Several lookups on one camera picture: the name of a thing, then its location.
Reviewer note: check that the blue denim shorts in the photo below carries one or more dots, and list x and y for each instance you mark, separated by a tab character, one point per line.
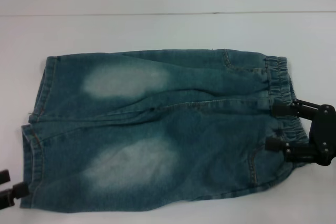
157	142

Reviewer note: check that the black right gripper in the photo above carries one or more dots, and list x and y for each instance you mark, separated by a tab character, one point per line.
325	132

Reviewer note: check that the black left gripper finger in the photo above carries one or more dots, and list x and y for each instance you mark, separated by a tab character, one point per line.
20	190
4	176

